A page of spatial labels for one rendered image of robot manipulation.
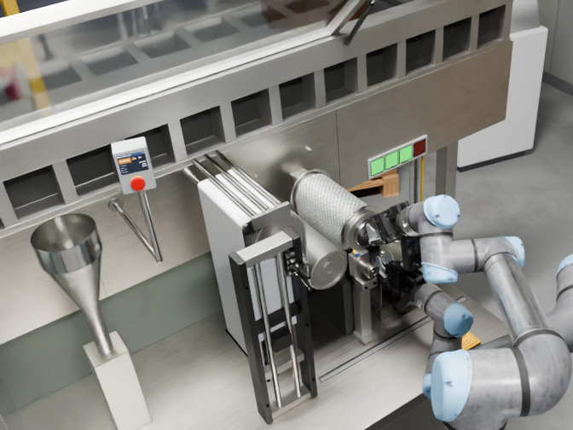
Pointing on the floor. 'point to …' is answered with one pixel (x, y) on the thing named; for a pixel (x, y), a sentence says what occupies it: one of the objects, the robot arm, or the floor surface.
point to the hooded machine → (521, 106)
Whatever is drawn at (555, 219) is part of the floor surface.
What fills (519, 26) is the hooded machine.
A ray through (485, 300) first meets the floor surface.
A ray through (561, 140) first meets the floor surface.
